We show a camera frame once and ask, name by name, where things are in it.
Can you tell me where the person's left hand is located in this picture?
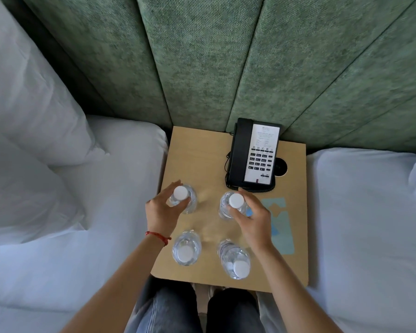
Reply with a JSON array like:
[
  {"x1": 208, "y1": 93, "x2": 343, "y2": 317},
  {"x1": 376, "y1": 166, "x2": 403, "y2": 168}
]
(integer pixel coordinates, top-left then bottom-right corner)
[{"x1": 145, "y1": 180, "x2": 192, "y2": 240}]

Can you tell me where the person's right hand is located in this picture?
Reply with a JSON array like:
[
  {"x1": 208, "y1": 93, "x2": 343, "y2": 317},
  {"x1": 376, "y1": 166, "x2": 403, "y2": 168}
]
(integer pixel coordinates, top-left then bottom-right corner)
[{"x1": 225, "y1": 190, "x2": 276, "y2": 253}]

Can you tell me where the clear plastic water bottle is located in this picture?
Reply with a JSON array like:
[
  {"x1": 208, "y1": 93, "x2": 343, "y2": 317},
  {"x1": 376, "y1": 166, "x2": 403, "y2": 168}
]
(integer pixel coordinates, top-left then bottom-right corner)
[
  {"x1": 217, "y1": 239, "x2": 252, "y2": 281},
  {"x1": 218, "y1": 190, "x2": 254, "y2": 221},
  {"x1": 171, "y1": 230, "x2": 202, "y2": 267},
  {"x1": 166, "y1": 183, "x2": 197, "y2": 215}
]

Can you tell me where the person's left forearm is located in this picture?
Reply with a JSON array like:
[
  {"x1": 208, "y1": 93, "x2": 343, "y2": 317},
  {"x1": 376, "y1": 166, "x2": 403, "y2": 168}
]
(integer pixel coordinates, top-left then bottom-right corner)
[{"x1": 61, "y1": 235, "x2": 167, "y2": 333}]

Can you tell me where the person's right forearm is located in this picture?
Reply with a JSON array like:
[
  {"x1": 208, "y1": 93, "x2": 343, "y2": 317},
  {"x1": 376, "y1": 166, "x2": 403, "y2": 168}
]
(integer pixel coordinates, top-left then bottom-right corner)
[{"x1": 251, "y1": 246, "x2": 344, "y2": 333}]

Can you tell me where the wooden nightstand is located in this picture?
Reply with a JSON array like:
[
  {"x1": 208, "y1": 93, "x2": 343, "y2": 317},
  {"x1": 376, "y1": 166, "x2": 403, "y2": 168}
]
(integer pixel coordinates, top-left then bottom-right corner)
[{"x1": 150, "y1": 126, "x2": 309, "y2": 294}]

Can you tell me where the person's right leg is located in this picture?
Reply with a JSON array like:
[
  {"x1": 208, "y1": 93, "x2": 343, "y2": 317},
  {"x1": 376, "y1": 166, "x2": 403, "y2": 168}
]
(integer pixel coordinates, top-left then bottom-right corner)
[{"x1": 206, "y1": 287, "x2": 261, "y2": 333}]

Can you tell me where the person's leg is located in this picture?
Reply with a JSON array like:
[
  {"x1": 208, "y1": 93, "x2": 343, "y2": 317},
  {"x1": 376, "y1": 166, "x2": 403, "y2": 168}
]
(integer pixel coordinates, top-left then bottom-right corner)
[
  {"x1": 206, "y1": 287, "x2": 261, "y2": 333},
  {"x1": 124, "y1": 276, "x2": 202, "y2": 333}
]

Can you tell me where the person's left leg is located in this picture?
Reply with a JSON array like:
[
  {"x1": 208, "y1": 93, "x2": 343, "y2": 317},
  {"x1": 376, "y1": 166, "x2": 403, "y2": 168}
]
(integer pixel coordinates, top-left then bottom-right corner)
[{"x1": 124, "y1": 276, "x2": 202, "y2": 333}]

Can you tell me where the teal paper mat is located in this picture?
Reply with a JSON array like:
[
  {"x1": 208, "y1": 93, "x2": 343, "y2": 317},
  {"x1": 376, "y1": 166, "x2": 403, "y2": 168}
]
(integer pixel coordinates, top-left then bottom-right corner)
[{"x1": 260, "y1": 197, "x2": 296, "y2": 256}]

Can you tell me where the black white desk telephone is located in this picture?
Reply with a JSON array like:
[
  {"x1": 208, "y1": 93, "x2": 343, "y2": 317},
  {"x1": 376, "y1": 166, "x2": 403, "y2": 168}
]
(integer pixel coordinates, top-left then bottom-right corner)
[{"x1": 224, "y1": 117, "x2": 283, "y2": 193}]

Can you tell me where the green padded headboard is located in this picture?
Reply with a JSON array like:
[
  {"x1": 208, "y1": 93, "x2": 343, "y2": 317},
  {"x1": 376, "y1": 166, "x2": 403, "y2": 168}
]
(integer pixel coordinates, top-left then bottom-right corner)
[{"x1": 0, "y1": 0, "x2": 416, "y2": 155}]

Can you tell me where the red string bracelet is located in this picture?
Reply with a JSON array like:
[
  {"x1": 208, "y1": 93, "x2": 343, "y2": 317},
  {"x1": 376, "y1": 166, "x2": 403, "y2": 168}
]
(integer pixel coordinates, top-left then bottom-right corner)
[{"x1": 145, "y1": 231, "x2": 172, "y2": 247}]

